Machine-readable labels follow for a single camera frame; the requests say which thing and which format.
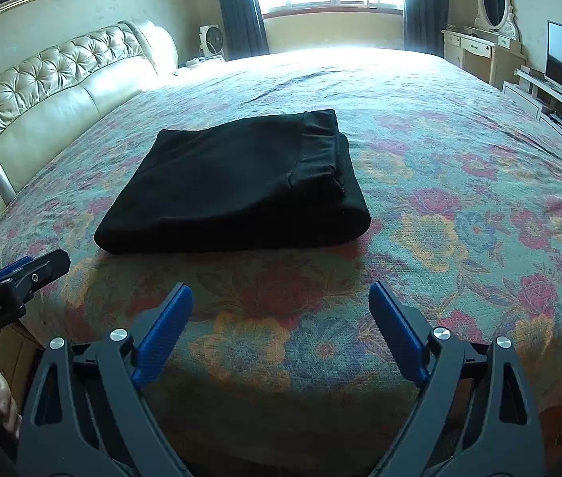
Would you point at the white power strip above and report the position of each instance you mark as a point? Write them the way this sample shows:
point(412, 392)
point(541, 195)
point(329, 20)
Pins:
point(201, 61)

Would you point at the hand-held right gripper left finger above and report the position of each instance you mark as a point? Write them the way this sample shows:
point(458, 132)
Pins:
point(164, 328)

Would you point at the white box fan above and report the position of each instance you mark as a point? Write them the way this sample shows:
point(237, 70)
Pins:
point(211, 40)

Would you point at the cream tufted leather headboard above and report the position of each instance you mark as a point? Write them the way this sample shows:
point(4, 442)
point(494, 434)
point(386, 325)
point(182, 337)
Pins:
point(62, 89)

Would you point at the floral bedspread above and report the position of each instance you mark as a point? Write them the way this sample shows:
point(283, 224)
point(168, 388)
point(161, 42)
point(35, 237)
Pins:
point(435, 159)

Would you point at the small grey box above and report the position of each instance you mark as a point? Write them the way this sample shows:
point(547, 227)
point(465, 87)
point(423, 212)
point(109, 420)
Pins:
point(532, 72)

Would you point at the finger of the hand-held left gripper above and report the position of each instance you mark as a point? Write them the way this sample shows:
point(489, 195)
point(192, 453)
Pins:
point(44, 272)
point(15, 267)

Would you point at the person's left hand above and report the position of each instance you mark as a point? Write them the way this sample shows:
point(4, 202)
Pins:
point(6, 402)

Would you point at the black pants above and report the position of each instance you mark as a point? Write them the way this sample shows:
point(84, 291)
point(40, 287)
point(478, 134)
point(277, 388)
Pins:
point(231, 184)

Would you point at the cream dressing table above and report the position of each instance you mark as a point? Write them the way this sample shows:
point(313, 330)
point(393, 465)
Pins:
point(479, 54)

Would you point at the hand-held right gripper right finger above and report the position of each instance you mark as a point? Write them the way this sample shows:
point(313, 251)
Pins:
point(397, 325)

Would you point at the white television stand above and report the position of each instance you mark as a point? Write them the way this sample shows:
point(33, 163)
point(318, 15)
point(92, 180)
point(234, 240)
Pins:
point(554, 104)

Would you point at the dark curtain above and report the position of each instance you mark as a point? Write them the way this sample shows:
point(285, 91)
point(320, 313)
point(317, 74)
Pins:
point(425, 5)
point(241, 10)

